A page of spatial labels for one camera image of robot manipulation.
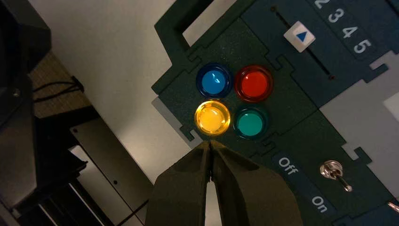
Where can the yellow round push button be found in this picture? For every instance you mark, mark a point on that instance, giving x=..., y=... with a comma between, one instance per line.
x=212, y=118

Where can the dark green task board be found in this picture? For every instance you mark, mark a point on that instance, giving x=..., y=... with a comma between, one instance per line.
x=290, y=121

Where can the blue round push button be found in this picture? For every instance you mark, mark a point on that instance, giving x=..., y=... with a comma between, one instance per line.
x=213, y=81

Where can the white slider knob blue triangle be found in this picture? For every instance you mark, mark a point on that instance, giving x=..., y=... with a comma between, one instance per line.
x=299, y=36

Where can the metal toggle switch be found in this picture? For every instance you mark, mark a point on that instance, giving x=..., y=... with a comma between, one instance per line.
x=394, y=206
x=333, y=172

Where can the red round push button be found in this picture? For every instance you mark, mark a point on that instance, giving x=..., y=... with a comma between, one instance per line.
x=254, y=83

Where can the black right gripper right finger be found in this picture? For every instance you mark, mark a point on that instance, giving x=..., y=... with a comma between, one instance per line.
x=255, y=199

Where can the black metal plate with holes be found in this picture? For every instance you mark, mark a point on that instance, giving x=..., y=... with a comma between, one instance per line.
x=112, y=162

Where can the green round push button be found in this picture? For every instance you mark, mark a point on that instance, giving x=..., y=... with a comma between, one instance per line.
x=250, y=123

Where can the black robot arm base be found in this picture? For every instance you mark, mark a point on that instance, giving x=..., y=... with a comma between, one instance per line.
x=21, y=103

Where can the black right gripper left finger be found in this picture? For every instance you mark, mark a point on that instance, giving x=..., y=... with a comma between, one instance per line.
x=177, y=196

